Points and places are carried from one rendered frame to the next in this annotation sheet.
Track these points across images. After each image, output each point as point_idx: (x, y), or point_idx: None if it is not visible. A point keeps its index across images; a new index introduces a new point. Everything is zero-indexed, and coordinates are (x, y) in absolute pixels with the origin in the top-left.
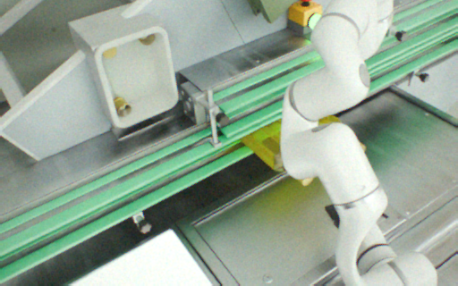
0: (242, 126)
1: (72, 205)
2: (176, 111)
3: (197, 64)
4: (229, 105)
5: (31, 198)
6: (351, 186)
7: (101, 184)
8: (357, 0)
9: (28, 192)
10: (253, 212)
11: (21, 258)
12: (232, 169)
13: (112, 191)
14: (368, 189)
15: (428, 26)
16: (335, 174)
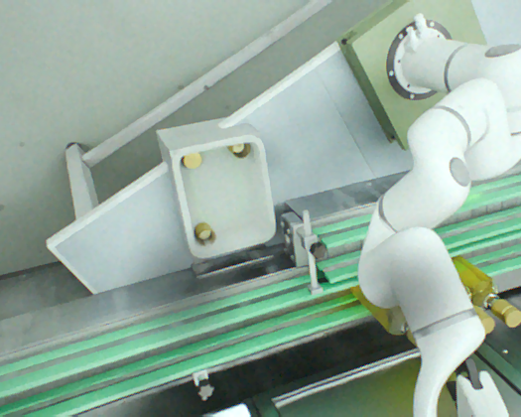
0: (353, 271)
1: (116, 345)
2: (277, 251)
3: (309, 196)
4: (334, 238)
5: (69, 332)
6: (429, 303)
7: (160, 324)
8: (471, 94)
9: (67, 325)
10: (359, 394)
11: (37, 411)
12: (348, 344)
13: (170, 333)
14: (451, 310)
15: None
16: (409, 287)
